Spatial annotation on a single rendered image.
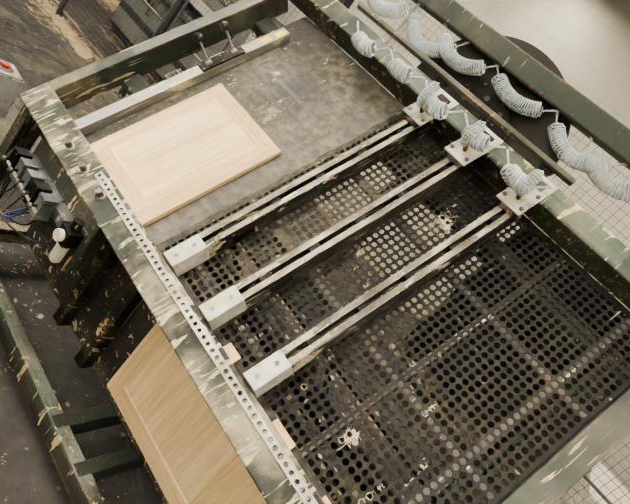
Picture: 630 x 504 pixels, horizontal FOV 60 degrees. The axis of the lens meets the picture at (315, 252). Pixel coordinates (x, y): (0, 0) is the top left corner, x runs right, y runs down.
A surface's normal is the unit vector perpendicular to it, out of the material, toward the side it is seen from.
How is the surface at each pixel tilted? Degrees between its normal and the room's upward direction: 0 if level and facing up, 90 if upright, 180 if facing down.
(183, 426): 90
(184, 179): 51
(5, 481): 0
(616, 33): 90
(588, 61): 90
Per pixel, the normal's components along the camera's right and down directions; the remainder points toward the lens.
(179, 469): -0.52, -0.08
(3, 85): 0.58, 0.70
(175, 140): 0.00, -0.51
